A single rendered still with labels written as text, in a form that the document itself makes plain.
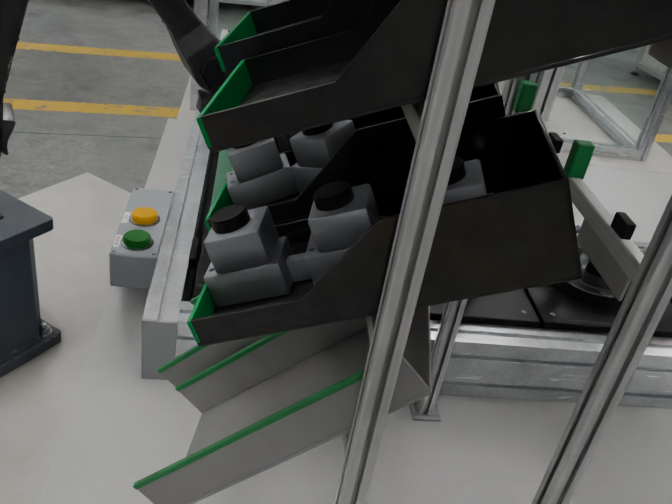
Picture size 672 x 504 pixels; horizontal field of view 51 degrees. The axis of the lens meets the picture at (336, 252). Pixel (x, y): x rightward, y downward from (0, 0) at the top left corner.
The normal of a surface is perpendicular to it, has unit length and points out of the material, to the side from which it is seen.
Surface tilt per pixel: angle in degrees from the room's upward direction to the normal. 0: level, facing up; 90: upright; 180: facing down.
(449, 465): 0
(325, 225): 90
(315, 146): 104
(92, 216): 0
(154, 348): 90
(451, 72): 90
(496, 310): 0
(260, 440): 90
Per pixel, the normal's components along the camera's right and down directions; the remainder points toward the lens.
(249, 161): 0.18, 0.44
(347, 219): -0.10, 0.51
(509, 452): 0.14, -0.84
